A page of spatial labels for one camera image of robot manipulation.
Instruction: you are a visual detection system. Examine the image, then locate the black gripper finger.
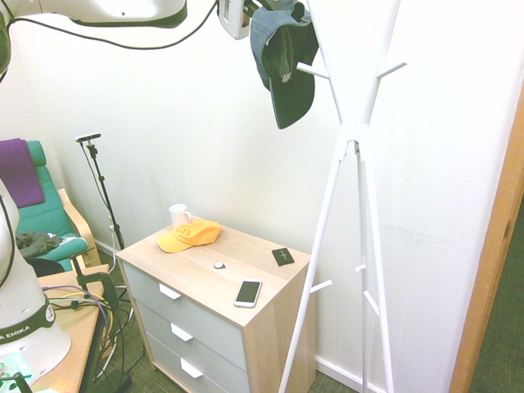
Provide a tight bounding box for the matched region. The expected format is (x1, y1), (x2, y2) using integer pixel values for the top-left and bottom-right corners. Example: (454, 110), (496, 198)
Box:
(292, 2), (312, 24)

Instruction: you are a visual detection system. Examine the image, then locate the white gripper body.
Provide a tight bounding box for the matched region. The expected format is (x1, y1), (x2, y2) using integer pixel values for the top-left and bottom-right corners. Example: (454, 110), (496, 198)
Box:
(218, 0), (251, 41)

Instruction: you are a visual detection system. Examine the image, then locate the blue denim cap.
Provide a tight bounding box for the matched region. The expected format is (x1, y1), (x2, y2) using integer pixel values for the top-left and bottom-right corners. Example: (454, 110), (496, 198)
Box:
(249, 0), (320, 130)

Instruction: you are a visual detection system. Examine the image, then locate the orange baseball cap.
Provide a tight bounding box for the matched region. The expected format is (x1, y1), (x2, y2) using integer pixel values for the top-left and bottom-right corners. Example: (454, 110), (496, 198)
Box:
(156, 219), (223, 255)

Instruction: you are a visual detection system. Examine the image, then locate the white coat rack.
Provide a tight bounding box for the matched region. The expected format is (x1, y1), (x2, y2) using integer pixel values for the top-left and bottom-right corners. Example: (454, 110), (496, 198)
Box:
(278, 0), (409, 393)

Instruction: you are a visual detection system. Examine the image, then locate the white ceramic mug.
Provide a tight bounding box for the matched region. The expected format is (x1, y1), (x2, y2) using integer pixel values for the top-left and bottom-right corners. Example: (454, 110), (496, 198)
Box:
(168, 203), (193, 230)

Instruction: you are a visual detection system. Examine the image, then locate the purple cloth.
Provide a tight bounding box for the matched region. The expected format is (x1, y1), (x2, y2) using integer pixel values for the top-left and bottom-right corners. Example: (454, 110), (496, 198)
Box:
(0, 138), (45, 208)

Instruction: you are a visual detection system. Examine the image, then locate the green wooden armchair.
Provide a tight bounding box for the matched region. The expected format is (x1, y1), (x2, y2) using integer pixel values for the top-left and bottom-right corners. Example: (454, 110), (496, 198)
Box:
(0, 140), (102, 276)

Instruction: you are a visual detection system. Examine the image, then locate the white smartphone black screen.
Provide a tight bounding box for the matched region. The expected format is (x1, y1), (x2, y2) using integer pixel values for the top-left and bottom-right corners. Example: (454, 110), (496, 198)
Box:
(233, 278), (263, 309)

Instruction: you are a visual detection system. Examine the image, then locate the dark green table clamp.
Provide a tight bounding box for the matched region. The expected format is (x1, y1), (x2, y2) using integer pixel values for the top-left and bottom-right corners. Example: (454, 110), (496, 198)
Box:
(69, 255), (120, 313)

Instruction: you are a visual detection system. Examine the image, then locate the dark crumpled garment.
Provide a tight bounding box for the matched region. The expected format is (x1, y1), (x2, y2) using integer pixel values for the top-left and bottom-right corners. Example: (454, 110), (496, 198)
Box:
(15, 231), (63, 260)

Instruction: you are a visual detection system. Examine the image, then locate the grey dresser drawer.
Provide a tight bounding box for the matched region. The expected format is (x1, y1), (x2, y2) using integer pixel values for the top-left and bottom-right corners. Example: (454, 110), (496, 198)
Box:
(121, 261), (247, 362)
(133, 300), (249, 385)
(145, 332), (251, 393)

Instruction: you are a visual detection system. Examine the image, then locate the light wood dresser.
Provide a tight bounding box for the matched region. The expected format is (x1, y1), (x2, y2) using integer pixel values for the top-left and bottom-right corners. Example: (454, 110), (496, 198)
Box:
(115, 224), (317, 393)

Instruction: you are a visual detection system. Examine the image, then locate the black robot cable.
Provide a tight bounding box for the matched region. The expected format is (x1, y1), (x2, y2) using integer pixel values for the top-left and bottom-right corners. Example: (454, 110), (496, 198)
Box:
(7, 0), (218, 50)

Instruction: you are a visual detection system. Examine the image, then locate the black camera tripod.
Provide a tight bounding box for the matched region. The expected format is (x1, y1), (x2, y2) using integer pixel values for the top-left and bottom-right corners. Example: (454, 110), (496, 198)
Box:
(84, 141), (126, 251)

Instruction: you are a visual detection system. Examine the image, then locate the wooden door frame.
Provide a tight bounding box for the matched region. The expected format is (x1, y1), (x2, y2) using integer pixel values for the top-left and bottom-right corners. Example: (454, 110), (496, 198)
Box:
(449, 77), (524, 393)

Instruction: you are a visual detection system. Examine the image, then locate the purple cable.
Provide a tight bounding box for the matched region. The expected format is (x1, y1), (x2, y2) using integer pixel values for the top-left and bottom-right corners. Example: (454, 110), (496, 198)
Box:
(44, 296), (114, 328)

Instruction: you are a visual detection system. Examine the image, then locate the yellow cable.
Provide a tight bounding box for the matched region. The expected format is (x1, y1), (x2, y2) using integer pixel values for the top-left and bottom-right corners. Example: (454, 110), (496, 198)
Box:
(48, 291), (118, 341)

